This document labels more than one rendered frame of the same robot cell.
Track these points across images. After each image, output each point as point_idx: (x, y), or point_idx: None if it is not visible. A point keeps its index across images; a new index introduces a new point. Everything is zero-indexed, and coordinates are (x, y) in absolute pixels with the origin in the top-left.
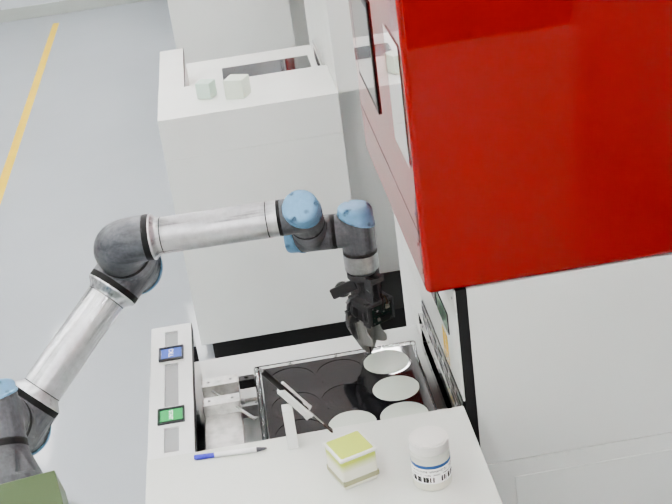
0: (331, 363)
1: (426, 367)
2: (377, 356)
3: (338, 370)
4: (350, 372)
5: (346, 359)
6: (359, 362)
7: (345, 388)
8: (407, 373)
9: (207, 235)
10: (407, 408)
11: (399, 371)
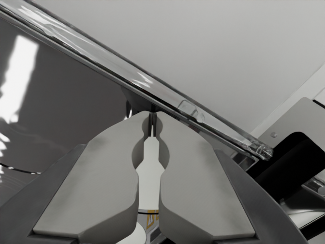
0: (13, 65)
1: (258, 114)
2: (152, 145)
3: (20, 116)
4: (48, 147)
5: (72, 85)
6: (95, 130)
7: (6, 185)
8: (149, 223)
9: None
10: None
11: (144, 210)
